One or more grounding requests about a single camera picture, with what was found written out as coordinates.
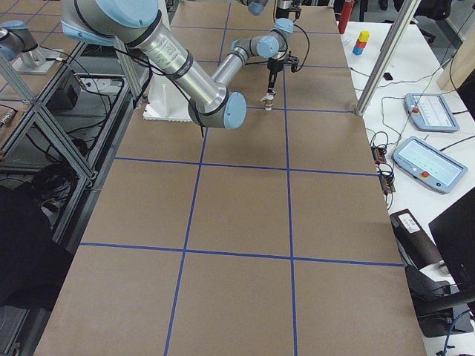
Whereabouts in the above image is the teach pendant tablet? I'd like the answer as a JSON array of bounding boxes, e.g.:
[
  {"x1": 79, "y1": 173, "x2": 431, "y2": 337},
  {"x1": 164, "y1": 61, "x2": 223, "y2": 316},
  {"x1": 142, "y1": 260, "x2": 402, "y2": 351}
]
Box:
[
  {"x1": 392, "y1": 136, "x2": 468, "y2": 194},
  {"x1": 404, "y1": 93, "x2": 460, "y2": 133}
]

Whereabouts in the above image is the brown paper table mat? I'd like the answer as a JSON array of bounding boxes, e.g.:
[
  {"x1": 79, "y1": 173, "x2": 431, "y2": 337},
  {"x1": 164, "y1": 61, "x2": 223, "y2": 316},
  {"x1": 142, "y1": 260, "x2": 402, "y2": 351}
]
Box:
[{"x1": 36, "y1": 7, "x2": 425, "y2": 355}]

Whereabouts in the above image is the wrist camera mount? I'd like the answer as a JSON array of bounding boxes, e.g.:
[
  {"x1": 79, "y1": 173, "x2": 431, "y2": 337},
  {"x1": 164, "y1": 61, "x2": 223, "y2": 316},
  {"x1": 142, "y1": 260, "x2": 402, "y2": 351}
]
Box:
[
  {"x1": 290, "y1": 0, "x2": 301, "y2": 20},
  {"x1": 284, "y1": 54, "x2": 299, "y2": 73}
]

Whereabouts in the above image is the yellow wooden block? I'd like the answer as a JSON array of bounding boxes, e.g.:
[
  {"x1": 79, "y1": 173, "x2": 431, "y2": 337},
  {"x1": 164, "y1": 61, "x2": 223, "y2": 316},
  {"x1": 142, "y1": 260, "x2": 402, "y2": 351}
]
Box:
[{"x1": 358, "y1": 30, "x2": 370, "y2": 43}]

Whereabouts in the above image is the red wooden block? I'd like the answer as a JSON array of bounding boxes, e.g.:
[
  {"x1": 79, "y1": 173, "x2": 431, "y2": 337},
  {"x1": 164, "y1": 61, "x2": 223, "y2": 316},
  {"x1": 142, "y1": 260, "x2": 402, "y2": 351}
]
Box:
[{"x1": 355, "y1": 39, "x2": 367, "y2": 50}]

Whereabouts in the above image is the far teach pendant tablet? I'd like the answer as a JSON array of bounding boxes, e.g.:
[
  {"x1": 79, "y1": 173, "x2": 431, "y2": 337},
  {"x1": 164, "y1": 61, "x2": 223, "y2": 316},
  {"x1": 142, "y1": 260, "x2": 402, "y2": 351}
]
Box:
[{"x1": 404, "y1": 93, "x2": 460, "y2": 133}]

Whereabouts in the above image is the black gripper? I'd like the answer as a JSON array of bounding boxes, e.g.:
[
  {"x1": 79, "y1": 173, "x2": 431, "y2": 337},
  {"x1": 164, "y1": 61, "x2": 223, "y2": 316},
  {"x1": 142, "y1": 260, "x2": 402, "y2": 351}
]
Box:
[{"x1": 266, "y1": 58, "x2": 284, "y2": 98}]

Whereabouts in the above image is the white PPR pipe fitting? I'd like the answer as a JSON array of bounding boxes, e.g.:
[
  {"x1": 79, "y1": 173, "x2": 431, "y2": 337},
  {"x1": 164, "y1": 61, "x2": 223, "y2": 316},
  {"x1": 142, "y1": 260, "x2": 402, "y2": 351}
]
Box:
[{"x1": 261, "y1": 96, "x2": 274, "y2": 111}]

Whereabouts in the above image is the red cylinder tube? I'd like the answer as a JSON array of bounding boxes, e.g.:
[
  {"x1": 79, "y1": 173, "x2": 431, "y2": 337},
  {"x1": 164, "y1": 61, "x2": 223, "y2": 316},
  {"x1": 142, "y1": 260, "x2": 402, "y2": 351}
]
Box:
[{"x1": 338, "y1": 0, "x2": 355, "y2": 34}]

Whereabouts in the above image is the aluminium frame post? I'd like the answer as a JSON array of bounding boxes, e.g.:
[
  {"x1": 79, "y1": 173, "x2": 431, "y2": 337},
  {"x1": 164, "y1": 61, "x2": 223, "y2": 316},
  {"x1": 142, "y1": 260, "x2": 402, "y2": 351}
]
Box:
[{"x1": 355, "y1": 0, "x2": 421, "y2": 116}]

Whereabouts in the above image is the aluminium frame rack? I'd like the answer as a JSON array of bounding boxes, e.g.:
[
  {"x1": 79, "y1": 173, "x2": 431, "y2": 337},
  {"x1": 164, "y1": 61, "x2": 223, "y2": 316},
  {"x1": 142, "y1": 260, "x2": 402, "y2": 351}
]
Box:
[{"x1": 0, "y1": 0, "x2": 149, "y2": 356}]

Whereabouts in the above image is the blue wooden block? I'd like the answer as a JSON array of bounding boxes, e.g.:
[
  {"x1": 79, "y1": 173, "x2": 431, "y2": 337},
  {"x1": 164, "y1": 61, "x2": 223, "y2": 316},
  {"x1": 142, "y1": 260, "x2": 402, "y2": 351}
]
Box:
[{"x1": 352, "y1": 46, "x2": 364, "y2": 56}]

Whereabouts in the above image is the black monitor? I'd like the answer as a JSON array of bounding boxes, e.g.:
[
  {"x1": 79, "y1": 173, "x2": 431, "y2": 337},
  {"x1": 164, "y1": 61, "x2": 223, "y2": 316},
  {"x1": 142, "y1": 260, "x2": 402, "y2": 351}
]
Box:
[{"x1": 429, "y1": 188, "x2": 475, "y2": 290}]

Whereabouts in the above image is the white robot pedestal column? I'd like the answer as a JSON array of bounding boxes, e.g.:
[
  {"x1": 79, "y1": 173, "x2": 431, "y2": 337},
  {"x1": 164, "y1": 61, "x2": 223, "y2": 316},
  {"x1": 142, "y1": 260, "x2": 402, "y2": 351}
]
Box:
[{"x1": 143, "y1": 74, "x2": 191, "y2": 122}]

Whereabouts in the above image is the near teach pendant tablet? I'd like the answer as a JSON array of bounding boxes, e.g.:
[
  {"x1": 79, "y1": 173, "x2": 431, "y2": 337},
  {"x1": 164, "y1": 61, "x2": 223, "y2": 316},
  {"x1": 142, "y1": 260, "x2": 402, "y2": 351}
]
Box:
[{"x1": 392, "y1": 136, "x2": 468, "y2": 194}]

